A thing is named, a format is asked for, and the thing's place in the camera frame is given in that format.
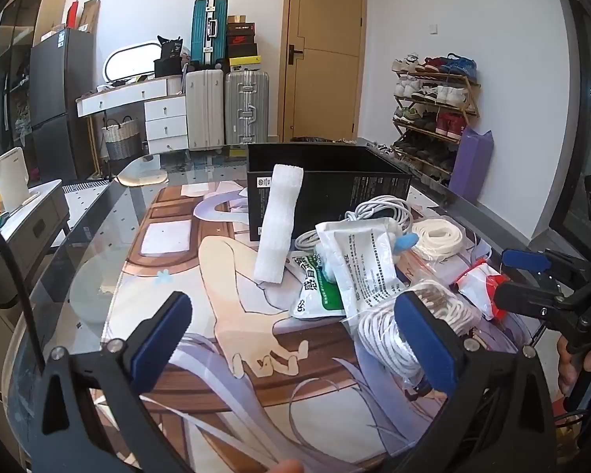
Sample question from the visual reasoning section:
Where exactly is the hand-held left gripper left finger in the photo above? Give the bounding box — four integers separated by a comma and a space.
27, 291, 194, 473

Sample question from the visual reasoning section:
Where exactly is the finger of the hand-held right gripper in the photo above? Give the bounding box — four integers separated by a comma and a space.
501, 249, 591, 287
495, 280, 581, 322

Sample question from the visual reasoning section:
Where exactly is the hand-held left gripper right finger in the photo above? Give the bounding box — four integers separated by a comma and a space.
393, 291, 557, 473

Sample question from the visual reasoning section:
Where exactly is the white cord bundle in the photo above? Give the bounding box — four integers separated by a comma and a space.
357, 278, 481, 390

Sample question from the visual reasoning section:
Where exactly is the small red white zip bag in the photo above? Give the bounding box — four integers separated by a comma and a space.
455, 259, 510, 321

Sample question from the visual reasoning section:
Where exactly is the white rope coil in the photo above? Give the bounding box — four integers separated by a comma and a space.
411, 217, 466, 262

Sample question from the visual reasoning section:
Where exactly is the white blue plush toy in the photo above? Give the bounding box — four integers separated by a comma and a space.
381, 218, 420, 264

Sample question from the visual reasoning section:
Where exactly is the green white packet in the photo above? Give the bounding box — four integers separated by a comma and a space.
290, 251, 348, 321

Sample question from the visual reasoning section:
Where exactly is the white towel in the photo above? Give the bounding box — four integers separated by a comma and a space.
255, 164, 305, 285

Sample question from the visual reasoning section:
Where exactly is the black cardboard box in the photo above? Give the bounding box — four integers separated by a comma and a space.
246, 143, 413, 242

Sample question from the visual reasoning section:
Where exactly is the person's right hand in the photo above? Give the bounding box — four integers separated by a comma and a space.
556, 336, 591, 397

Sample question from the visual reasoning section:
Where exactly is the person's left hand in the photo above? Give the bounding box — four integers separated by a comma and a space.
260, 459, 305, 473

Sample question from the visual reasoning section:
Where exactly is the printed table mat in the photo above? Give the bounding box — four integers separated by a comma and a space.
98, 180, 543, 473

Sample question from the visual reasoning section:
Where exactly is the white printed packet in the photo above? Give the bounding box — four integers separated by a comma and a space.
315, 219, 409, 317

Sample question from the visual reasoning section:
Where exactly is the purple bag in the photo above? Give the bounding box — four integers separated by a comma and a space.
447, 127, 494, 205

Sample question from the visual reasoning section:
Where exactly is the grey side cabinet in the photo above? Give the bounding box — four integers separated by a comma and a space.
0, 180, 72, 306

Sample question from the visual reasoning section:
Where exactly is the collection of shoes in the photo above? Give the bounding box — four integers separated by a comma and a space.
369, 52, 478, 181

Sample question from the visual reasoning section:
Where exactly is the wooden shoe rack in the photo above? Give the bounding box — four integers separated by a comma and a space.
391, 52, 481, 183

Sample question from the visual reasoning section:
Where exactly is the black framed window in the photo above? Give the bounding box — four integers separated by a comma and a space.
549, 0, 591, 242

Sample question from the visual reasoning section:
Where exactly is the woven basket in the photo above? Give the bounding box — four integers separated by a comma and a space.
101, 115, 143, 161

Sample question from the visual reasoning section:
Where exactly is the white vanity desk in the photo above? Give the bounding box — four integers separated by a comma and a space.
76, 76, 188, 156

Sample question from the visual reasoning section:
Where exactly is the white suitcase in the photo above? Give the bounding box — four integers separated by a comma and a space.
184, 68, 226, 151

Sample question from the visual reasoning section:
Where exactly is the silver suitcase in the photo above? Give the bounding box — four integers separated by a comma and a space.
224, 70, 270, 146

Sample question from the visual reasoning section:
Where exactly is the wooden door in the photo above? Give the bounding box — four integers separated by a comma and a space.
283, 0, 368, 143

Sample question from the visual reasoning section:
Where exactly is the black refrigerator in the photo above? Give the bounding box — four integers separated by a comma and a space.
28, 28, 95, 183

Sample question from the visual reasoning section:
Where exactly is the oval mirror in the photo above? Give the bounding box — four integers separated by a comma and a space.
103, 42, 164, 84

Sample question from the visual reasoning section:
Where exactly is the black paper bag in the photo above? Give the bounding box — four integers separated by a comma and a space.
154, 35, 184, 78

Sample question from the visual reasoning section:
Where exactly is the teal suitcase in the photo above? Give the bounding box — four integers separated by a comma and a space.
191, 0, 229, 67

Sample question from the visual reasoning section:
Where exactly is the brown cardboard box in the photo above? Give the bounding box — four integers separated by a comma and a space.
79, 0, 100, 34

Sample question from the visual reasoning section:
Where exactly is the glass door cabinet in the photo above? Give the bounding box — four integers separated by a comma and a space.
0, 0, 70, 178

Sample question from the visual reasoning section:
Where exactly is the white cable bundle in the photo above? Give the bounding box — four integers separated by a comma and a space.
294, 196, 414, 252

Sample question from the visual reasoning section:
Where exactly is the black cable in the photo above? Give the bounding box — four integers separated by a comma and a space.
0, 217, 47, 375

